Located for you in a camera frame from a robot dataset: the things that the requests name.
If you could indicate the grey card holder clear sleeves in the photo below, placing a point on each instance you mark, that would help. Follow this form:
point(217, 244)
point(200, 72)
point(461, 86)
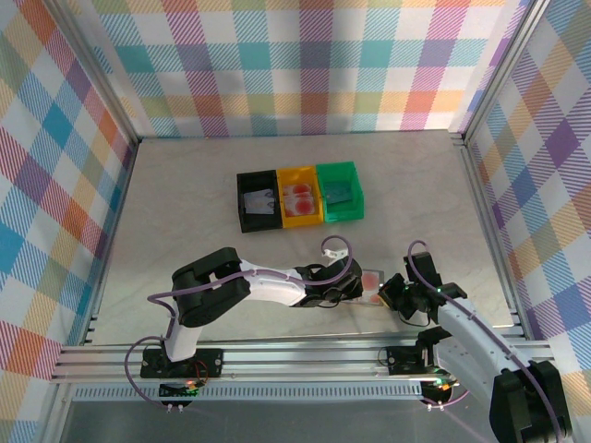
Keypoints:
point(371, 299)

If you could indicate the white card with red dots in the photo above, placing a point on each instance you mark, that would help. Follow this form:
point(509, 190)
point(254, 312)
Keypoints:
point(295, 187)
point(370, 281)
point(297, 198)

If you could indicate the clear plastic packet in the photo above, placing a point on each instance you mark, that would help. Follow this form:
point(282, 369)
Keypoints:
point(302, 208)

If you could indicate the teal card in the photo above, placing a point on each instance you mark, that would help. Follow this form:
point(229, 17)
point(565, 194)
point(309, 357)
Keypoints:
point(341, 195)
point(333, 184)

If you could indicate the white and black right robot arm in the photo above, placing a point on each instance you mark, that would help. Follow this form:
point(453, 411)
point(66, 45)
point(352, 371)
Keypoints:
point(471, 332)

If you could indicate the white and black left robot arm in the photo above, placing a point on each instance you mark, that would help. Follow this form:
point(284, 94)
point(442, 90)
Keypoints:
point(272, 286)

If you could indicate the grey card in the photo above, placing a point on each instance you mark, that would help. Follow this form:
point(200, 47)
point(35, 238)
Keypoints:
point(270, 198)
point(253, 202)

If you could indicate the yellow plastic bin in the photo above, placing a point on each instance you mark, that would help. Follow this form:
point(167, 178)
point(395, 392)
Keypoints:
point(300, 220)

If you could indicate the green plastic bin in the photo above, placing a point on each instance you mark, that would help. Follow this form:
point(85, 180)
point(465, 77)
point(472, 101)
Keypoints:
point(344, 214)

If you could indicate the black plastic bin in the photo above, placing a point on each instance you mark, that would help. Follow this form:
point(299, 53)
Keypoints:
point(258, 223)

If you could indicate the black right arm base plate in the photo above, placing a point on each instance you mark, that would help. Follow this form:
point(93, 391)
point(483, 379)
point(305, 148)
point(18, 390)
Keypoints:
point(401, 362)

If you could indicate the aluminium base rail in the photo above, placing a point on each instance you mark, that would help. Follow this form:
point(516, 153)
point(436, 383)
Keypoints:
point(300, 360)

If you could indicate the aluminium side rail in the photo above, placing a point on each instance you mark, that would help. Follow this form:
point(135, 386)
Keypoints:
point(113, 231)
point(489, 231)

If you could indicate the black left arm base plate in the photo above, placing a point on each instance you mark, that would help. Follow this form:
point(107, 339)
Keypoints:
point(212, 362)

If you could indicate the aluminium frame post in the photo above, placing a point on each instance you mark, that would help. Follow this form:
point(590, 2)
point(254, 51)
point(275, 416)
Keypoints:
point(98, 69)
point(501, 69)

